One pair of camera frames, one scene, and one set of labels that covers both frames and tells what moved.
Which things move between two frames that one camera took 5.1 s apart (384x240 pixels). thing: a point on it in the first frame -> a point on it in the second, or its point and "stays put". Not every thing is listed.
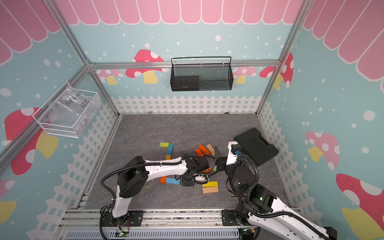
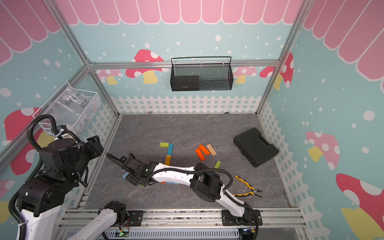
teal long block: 170,149 stays put
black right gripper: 222,160 -> 129,178
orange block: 204,149 stays put
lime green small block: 164,144 stays put
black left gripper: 184,182 -> 94,146
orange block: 199,152 stays put
